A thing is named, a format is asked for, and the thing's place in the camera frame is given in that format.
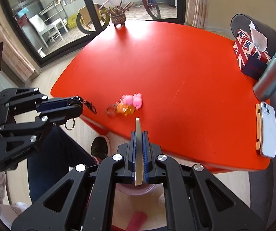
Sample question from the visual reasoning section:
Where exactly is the white hook with black keychain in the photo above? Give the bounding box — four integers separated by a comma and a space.
135, 117, 144, 186

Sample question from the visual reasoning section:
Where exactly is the black retractable keychain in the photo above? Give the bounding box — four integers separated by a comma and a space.
62, 95, 97, 131

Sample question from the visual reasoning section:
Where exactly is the orange turtle keychain charm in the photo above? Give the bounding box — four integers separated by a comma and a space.
106, 102, 135, 116

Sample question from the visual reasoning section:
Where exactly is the pink pig toy keychain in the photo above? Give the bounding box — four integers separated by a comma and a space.
121, 93, 142, 110

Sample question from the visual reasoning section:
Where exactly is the pink trash bin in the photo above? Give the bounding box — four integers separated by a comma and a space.
116, 184, 162, 196

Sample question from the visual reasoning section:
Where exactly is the person's black shoe left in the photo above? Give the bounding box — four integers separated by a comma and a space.
91, 136, 110, 164

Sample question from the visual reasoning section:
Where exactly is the white plastic chair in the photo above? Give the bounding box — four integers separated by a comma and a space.
29, 14, 68, 48

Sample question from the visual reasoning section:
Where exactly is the red table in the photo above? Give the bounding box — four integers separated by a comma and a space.
51, 21, 270, 172

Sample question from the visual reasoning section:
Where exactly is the potted succulent plant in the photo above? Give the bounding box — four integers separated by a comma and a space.
106, 1, 134, 28

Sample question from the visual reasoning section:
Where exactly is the wooden phone stand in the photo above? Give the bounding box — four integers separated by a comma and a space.
255, 103, 262, 150

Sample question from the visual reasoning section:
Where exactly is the white smartphone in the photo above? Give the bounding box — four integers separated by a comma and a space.
260, 102, 276, 159

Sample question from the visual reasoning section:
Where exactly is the white pink bicycle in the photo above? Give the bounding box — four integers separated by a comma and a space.
75, 0, 162, 35

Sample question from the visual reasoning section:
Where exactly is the beige curtain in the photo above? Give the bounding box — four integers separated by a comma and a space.
185, 0, 209, 29

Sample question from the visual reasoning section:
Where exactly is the union jack tissue box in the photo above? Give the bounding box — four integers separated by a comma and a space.
233, 20, 271, 80

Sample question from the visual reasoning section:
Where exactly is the teal metal tumbler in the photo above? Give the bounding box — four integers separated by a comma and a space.
253, 52, 276, 102

